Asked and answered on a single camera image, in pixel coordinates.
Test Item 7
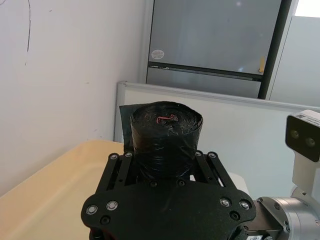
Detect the black tape-wrapped cylinder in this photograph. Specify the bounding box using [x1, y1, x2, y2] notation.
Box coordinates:
[119, 100, 205, 180]

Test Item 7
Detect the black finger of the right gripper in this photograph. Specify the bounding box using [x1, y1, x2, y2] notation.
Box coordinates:
[189, 150, 237, 190]
[95, 150, 138, 194]

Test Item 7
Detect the right robot arm with camera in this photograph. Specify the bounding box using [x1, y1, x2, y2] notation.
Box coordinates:
[243, 109, 320, 240]

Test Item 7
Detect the white framed partition board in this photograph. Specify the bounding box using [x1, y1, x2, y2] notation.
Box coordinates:
[113, 80, 320, 198]

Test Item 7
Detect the grey refrigerator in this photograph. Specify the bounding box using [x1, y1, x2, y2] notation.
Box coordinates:
[144, 0, 293, 100]

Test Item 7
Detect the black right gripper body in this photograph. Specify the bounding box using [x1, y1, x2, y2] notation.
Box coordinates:
[81, 179, 258, 240]

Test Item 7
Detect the cream rounded table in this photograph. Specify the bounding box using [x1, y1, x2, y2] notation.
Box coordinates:
[0, 139, 126, 240]

